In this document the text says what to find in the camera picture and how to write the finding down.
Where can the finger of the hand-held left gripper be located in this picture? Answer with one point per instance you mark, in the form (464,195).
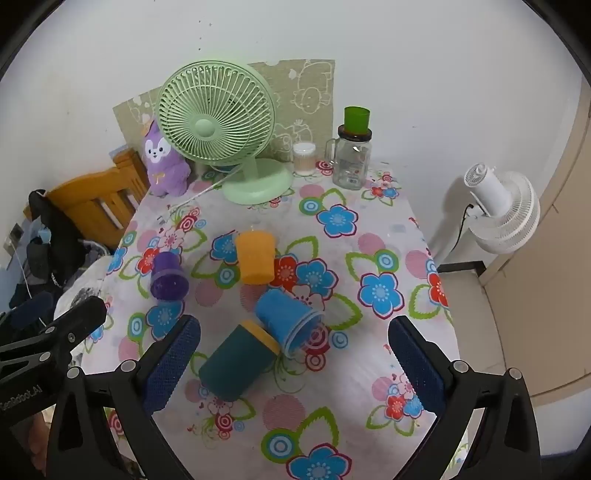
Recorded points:
(76,321)
(31,307)

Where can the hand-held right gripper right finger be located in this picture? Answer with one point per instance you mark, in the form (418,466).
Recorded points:
(415,364)

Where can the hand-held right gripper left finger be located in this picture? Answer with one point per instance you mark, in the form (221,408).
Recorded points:
(173,364)

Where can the teal cup with yellow rim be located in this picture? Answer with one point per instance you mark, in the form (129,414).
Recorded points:
(238,360)

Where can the purple plastic cup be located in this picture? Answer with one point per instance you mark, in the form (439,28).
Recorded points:
(168,277)

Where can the blue plastic cup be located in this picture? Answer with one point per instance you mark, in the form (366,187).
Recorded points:
(281,314)

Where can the orange plastic cup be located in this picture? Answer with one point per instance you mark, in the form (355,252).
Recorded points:
(255,258)

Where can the green plastic cup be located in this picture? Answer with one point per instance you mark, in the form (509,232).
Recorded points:
(356,119)

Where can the white bedding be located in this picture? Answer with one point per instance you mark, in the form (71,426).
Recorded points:
(85,286)

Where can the black garment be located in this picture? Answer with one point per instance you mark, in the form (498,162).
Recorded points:
(55,240)

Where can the floral tablecloth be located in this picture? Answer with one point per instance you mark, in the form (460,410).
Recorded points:
(369,258)

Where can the wooden chair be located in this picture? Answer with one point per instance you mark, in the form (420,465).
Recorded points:
(92,203)

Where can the beige wooden door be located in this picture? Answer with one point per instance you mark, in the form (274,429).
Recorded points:
(554,258)

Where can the purple plush toy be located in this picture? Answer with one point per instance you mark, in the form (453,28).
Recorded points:
(164,166)

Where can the white standing fan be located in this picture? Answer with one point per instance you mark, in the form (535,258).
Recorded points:
(508,207)

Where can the white round jar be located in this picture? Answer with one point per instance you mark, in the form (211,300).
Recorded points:
(304,159)

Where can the green desk fan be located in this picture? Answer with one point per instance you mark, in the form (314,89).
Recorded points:
(207,124)

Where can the wall outlet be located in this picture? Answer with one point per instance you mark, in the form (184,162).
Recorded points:
(16,237)

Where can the patterned wall cloth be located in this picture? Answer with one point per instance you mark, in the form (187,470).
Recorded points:
(309,92)

